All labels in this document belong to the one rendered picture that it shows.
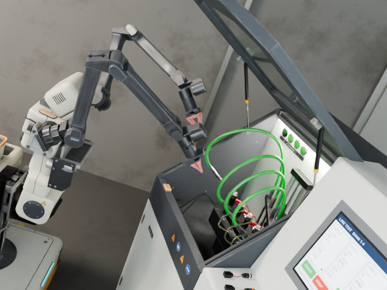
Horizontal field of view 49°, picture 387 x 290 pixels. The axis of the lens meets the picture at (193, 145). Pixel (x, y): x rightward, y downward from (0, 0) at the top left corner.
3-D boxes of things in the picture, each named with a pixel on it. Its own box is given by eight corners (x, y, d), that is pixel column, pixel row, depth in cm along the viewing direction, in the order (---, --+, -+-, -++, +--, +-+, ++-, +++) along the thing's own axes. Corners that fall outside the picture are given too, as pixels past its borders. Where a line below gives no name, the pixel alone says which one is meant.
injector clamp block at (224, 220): (203, 231, 215) (213, 206, 209) (220, 232, 219) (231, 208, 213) (228, 282, 187) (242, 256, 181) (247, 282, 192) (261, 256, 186)
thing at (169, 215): (150, 202, 228) (158, 178, 222) (157, 203, 230) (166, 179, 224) (184, 293, 178) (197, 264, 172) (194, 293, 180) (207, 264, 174)
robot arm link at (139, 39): (130, 39, 221) (122, 29, 211) (139, 31, 221) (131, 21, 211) (182, 92, 207) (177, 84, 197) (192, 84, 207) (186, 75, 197)
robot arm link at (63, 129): (57, 123, 174) (54, 132, 170) (79, 117, 172) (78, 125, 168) (68, 138, 180) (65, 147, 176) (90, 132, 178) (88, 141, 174)
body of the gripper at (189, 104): (201, 110, 206) (195, 96, 205) (198, 111, 196) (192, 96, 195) (188, 115, 207) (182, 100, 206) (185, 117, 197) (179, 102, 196)
